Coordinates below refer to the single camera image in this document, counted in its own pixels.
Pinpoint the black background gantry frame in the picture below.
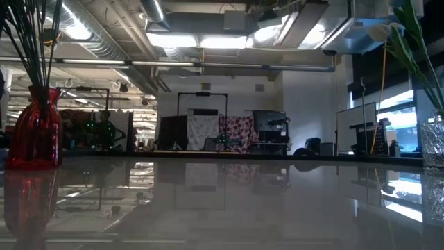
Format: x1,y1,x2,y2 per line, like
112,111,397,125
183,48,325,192
176,92,229,117

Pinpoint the red ribbed glass vase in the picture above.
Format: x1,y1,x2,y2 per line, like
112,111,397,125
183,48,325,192
5,85,65,171

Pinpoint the grey horizontal pipe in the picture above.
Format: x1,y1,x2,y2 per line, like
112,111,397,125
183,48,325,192
0,57,336,73

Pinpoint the black aluminium table frame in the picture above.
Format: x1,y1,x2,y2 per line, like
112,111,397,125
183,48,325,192
0,149,424,167

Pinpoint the round silver air duct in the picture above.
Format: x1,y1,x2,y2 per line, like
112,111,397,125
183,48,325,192
140,0,171,32

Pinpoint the clear crystal glass vase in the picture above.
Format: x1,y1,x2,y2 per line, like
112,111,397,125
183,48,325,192
420,110,444,169

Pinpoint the pink patterned cloth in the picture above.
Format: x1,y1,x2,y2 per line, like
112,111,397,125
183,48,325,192
218,114,259,153

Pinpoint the rectangular silver air duct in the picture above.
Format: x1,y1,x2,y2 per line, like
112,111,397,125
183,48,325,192
248,0,424,55

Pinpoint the white artificial tulip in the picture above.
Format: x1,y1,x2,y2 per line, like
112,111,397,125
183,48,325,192
391,0,444,112
367,22,441,114

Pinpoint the ceiling light panel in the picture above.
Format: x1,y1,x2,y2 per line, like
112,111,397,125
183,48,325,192
145,32,198,49
199,34,249,49

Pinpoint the white hanging cloth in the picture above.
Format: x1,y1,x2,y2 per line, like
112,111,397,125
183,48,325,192
187,109,220,151

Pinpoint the yellow hanging cable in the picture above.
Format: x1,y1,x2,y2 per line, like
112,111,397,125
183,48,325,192
369,0,390,156

